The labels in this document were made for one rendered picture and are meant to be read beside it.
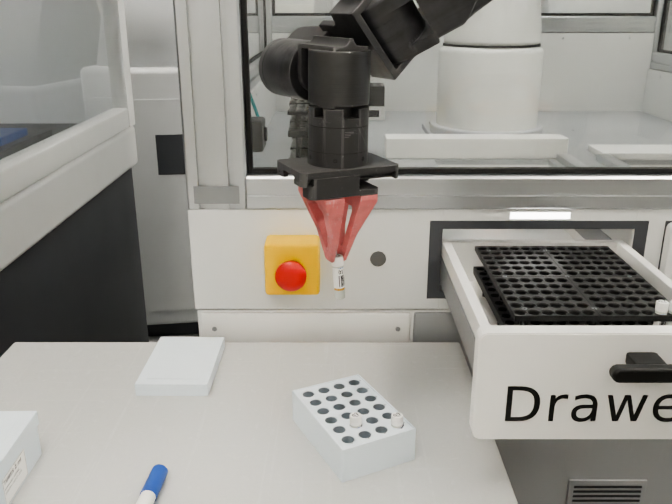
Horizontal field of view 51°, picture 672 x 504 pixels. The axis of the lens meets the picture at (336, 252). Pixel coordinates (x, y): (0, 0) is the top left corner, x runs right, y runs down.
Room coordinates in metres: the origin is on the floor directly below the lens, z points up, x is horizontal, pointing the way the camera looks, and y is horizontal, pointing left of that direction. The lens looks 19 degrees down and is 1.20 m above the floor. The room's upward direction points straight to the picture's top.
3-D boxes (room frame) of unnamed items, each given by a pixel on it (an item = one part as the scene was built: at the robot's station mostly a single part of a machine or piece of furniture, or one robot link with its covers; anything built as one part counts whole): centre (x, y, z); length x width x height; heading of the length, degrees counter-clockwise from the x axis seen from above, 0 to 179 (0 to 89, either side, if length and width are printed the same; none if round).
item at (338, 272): (0.66, 0.00, 0.94); 0.01 x 0.01 x 0.05
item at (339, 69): (0.67, 0.00, 1.14); 0.07 x 0.06 x 0.07; 36
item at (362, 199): (0.66, 0.01, 1.01); 0.07 x 0.07 x 0.09; 26
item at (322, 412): (0.65, -0.02, 0.78); 0.12 x 0.08 x 0.04; 26
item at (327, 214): (0.66, -0.01, 1.01); 0.07 x 0.07 x 0.09; 26
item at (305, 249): (0.87, 0.06, 0.88); 0.07 x 0.05 x 0.07; 90
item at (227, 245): (1.37, -0.31, 0.87); 1.02 x 0.95 x 0.14; 90
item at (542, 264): (0.77, -0.27, 0.87); 0.22 x 0.18 x 0.06; 0
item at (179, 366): (0.80, 0.20, 0.77); 0.13 x 0.09 x 0.02; 179
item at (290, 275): (0.84, 0.06, 0.88); 0.04 x 0.03 x 0.04; 90
